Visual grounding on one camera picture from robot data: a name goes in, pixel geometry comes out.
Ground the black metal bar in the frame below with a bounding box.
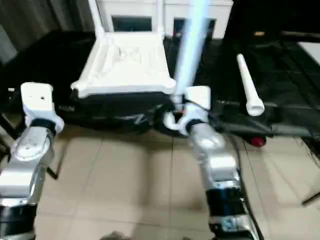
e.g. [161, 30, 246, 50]
[281, 31, 320, 42]

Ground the white plastic table leg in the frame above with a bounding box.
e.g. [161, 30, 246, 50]
[236, 53, 265, 117]
[162, 0, 214, 131]
[88, 0, 107, 39]
[154, 0, 167, 35]

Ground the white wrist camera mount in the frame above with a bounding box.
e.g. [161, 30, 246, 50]
[178, 85, 213, 138]
[20, 82, 65, 134]

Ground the white plastic table top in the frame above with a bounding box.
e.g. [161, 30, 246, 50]
[70, 31, 177, 99]

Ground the red caster wheel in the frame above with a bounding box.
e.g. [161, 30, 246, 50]
[250, 136, 267, 149]

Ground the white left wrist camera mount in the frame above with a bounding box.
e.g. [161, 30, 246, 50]
[20, 82, 65, 134]

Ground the grey curtain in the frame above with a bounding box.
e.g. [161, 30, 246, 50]
[0, 0, 99, 69]

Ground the white flat panel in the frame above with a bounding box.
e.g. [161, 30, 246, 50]
[298, 41, 320, 68]

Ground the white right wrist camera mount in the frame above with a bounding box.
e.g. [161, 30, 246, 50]
[178, 85, 213, 138]

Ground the black folding table frame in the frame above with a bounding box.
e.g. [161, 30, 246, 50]
[0, 109, 63, 180]

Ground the white cabinet with glass doors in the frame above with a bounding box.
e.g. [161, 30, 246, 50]
[96, 0, 234, 40]

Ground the black mat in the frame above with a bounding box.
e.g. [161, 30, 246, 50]
[0, 29, 320, 139]

